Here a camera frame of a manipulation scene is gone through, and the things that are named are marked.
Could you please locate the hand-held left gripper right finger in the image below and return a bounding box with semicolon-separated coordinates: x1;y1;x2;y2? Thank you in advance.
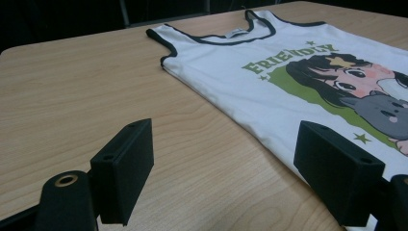
293;120;386;228

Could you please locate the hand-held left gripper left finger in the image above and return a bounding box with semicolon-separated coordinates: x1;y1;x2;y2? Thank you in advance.
89;117;155;227

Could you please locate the white cartoon print tank top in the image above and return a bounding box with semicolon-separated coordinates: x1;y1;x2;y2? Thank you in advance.
145;9;408;231

